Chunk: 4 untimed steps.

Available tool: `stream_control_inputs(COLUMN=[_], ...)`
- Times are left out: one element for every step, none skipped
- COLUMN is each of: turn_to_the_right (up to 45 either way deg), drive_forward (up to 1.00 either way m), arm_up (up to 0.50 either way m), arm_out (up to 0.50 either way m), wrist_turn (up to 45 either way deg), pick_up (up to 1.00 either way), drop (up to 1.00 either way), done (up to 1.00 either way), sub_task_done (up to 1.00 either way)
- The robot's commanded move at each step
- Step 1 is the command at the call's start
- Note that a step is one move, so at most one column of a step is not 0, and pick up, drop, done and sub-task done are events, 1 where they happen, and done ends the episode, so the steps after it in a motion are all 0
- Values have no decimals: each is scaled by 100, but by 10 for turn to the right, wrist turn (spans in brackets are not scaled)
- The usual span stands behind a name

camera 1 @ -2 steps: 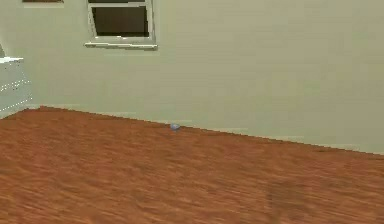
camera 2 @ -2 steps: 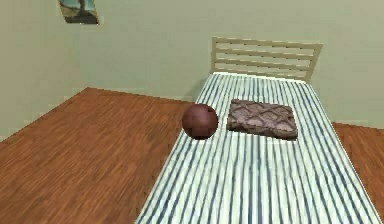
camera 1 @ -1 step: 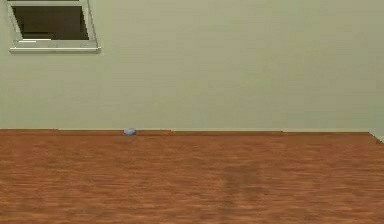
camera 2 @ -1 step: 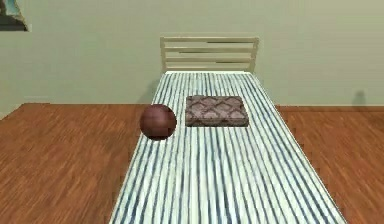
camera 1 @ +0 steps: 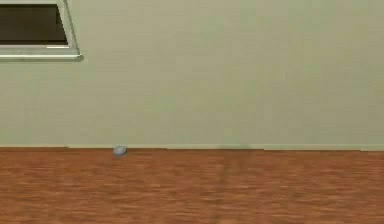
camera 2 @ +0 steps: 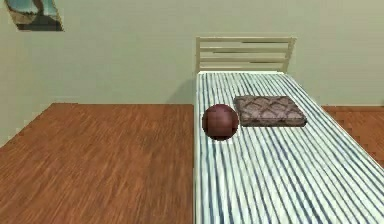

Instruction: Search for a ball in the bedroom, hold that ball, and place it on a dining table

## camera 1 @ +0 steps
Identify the small grey round object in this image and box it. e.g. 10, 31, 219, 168
112, 144, 129, 158

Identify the white framed window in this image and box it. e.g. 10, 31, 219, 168
0, 0, 85, 63

